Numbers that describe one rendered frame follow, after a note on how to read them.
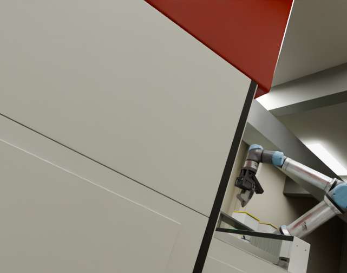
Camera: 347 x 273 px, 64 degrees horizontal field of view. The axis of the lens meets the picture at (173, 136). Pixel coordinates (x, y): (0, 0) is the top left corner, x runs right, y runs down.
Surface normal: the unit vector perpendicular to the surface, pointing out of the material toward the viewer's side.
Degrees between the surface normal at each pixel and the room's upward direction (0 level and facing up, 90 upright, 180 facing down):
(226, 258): 90
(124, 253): 90
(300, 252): 90
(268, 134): 90
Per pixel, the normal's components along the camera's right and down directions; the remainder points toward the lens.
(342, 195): -0.41, -0.22
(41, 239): 0.45, -0.22
